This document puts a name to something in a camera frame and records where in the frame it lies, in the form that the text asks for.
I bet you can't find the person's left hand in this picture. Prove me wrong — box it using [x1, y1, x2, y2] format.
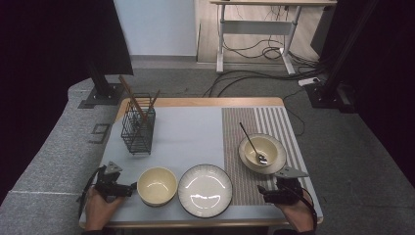
[85, 185, 126, 229]

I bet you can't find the black curtain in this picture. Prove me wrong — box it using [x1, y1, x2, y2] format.
[0, 0, 135, 205]
[309, 0, 415, 187]

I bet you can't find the white power strip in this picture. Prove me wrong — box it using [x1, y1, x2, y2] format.
[298, 76, 321, 87]

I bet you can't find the black wire utensil basket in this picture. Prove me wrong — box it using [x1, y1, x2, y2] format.
[120, 92, 157, 156]

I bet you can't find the brown wooden chopstick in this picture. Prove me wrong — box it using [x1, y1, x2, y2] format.
[117, 75, 150, 125]
[147, 88, 161, 111]

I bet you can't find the cream ceramic bowl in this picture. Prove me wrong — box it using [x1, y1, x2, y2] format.
[136, 165, 179, 208]
[243, 135, 280, 169]

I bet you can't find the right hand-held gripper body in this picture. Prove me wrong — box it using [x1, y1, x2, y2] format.
[273, 165, 310, 207]

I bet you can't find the person's right hand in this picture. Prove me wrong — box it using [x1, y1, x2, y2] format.
[276, 196, 316, 233]

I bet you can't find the metal spoon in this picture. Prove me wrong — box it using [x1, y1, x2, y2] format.
[239, 121, 269, 165]

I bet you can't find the white standing desk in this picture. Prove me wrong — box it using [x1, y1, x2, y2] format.
[209, 0, 338, 75]

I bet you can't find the floor socket box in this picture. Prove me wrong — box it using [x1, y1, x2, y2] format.
[88, 122, 112, 145]

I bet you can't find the black floor cable bundle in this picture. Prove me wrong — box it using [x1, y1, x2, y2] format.
[202, 32, 327, 98]

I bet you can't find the black metal stand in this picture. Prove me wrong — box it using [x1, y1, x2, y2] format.
[304, 0, 381, 115]
[77, 60, 125, 110]

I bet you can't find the grey striped woven placemat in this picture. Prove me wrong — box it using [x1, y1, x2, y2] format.
[221, 106, 313, 208]

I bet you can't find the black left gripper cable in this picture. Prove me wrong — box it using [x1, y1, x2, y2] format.
[77, 165, 107, 219]

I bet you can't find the light blue table mat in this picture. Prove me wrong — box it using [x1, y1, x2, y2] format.
[97, 106, 324, 226]

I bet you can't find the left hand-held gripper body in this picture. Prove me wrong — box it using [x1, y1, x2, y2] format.
[94, 160, 131, 200]

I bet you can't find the white plate with dark rim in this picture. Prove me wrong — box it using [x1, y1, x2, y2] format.
[177, 164, 234, 219]

